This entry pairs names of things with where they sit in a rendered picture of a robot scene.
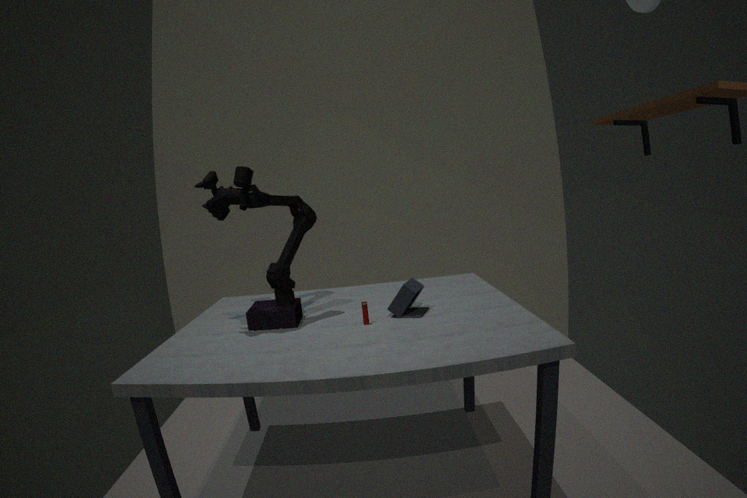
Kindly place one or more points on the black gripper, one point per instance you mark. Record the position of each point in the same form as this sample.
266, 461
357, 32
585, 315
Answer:
209, 182

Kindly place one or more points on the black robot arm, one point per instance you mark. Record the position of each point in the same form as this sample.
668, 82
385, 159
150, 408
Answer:
249, 196

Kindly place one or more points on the dark grey sloped panel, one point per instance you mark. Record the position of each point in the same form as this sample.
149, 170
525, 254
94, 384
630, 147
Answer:
400, 306

